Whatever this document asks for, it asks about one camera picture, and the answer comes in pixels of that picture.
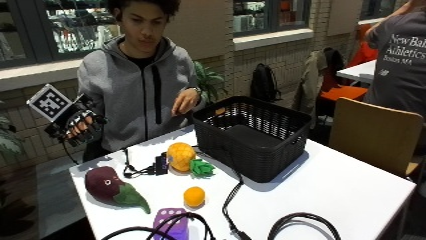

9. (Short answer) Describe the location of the wristwatch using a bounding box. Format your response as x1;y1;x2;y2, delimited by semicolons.
186;86;204;100

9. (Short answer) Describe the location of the green potted plant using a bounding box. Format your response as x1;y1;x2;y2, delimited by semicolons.
194;60;228;104

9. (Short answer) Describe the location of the white marker cube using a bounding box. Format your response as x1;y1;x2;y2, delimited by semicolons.
26;83;75;122

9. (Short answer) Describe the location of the the person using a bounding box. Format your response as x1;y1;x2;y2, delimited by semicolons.
76;0;211;163

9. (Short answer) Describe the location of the plush pineapple toy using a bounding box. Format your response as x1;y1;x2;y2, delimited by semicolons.
166;142;218;179

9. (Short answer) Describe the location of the small black device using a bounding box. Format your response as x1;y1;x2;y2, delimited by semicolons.
154;152;171;176

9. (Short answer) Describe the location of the green leafy plant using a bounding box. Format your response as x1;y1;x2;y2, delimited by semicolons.
0;99;25;158

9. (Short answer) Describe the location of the black plastic basket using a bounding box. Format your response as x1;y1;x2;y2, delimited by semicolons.
192;95;313;184

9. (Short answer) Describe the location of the plush eggplant toy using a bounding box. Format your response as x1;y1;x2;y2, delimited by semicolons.
84;166;152;215

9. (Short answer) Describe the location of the black backpack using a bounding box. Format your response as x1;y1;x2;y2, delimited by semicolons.
249;63;283;103

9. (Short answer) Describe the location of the orange plush fruit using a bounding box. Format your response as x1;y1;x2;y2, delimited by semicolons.
183;186;207;209

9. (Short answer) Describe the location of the beige jacket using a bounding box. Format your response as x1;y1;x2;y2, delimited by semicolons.
292;49;331;116

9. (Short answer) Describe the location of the purple plush die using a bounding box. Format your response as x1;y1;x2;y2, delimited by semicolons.
152;207;192;240

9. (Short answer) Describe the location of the orange chair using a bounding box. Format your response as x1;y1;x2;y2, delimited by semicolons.
319;23;380;102

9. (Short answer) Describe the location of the white table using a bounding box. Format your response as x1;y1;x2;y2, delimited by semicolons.
336;59;379;85

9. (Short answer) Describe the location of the wooden chair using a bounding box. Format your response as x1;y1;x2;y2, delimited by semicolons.
328;96;425;179

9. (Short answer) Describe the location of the glove cable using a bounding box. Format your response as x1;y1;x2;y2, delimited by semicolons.
60;139;82;166

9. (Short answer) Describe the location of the black cable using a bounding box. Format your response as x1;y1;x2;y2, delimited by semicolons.
100;211;218;240
195;146;253;240
267;212;344;240

